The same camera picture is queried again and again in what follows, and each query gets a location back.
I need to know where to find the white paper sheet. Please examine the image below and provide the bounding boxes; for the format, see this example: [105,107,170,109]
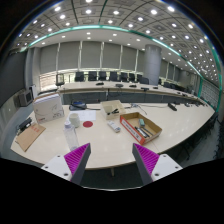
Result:
[71,109,97,122]

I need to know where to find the red and brown cardboard box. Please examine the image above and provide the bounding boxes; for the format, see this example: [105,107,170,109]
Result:
[119,111,163,146]

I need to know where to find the white cup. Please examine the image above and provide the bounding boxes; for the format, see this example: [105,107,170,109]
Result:
[68,112,81,129]

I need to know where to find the flat round red coaster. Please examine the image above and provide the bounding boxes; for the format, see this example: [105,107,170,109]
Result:
[82,120,94,129]

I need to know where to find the black device with cables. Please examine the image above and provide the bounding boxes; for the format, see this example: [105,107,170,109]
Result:
[16,116,34,134]

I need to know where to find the group of black office chairs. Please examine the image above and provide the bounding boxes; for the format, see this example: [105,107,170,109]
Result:
[73,70,151,85]

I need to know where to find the black desk phone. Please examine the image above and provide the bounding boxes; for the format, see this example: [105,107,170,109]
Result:
[68,100,88,112]

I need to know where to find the black microphone base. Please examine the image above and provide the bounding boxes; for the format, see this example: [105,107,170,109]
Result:
[167,102,178,112]

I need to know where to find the group of ceiling lights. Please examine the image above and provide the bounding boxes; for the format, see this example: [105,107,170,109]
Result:
[16,0,218,78]

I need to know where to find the black handled tool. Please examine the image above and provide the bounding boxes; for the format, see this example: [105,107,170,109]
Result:
[107,108,120,116]

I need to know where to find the long curved conference desk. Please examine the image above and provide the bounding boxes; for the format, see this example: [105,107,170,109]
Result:
[56,80,208,105]

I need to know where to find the grey monitor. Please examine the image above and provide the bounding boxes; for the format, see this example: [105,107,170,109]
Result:
[17,89,34,108]

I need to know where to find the beige open organizer box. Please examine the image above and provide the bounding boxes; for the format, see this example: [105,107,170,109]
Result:
[100,99,127,121]

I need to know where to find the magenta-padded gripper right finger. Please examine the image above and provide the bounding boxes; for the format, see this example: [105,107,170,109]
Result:
[131,142,184,186]

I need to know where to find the clear plastic water bottle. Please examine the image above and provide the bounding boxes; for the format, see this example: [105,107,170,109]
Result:
[63,119,80,152]

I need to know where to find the flat brown cardboard sheet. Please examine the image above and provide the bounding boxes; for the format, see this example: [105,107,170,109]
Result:
[15,123,47,153]

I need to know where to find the white remote control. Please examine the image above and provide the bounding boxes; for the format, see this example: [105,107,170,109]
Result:
[106,120,122,134]

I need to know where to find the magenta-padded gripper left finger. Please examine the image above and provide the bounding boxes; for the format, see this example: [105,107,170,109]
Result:
[41,142,92,186]

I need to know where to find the white copy paper box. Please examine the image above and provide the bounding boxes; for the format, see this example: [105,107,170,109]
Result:
[32,92,65,124]

